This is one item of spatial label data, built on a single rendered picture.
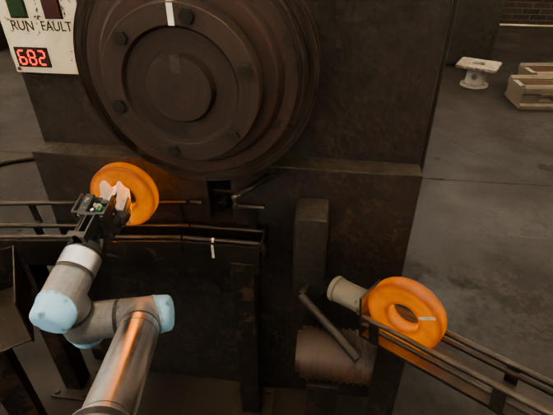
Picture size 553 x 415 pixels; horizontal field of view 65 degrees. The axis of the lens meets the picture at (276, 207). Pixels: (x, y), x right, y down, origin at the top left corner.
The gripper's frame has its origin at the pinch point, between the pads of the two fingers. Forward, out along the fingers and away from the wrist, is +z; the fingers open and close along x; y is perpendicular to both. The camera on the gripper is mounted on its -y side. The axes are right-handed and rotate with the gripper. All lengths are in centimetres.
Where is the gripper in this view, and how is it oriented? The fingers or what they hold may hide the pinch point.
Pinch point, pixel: (123, 188)
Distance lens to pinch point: 107.3
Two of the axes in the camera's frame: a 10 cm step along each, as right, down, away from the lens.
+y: -0.5, -6.6, -7.5
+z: 1.3, -7.5, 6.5
